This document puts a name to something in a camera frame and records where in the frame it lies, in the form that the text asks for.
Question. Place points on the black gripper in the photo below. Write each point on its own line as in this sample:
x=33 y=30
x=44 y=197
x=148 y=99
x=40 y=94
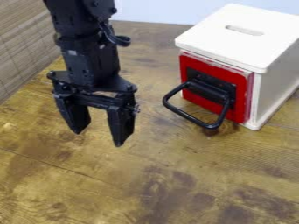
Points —
x=91 y=83

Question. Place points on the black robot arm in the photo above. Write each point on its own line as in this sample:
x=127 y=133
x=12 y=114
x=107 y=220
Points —
x=79 y=18

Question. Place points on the red drawer front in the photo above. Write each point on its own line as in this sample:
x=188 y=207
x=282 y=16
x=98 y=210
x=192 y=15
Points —
x=220 y=79

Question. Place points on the white wooden box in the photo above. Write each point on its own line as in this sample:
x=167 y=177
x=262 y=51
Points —
x=256 y=40

